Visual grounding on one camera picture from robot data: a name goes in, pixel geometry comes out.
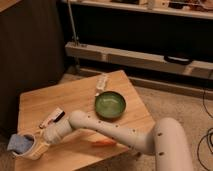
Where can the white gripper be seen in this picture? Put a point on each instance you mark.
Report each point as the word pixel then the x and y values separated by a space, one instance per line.
pixel 53 134

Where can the blue cloth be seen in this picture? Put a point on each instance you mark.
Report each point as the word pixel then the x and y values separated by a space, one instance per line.
pixel 19 144

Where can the white ceramic cup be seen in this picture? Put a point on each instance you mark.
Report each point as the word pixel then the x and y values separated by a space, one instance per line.
pixel 31 153

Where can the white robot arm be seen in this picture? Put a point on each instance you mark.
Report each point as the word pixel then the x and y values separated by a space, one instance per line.
pixel 166 140

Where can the green ceramic bowl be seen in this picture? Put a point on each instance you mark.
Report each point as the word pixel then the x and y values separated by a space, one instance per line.
pixel 110 105

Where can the black and white box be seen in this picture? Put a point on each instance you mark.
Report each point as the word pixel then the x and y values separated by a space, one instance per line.
pixel 55 116

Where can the orange carrot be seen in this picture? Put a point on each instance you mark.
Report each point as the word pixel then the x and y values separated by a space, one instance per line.
pixel 104 143

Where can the white remote control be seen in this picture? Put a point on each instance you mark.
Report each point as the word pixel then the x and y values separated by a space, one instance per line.
pixel 101 83

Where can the metal pole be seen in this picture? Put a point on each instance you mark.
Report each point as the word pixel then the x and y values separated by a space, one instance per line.
pixel 75 38

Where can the wooden shelf beam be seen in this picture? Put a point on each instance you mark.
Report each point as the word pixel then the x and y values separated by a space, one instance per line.
pixel 137 59

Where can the black handle on beam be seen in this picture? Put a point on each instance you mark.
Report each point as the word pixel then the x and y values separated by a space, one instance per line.
pixel 181 61

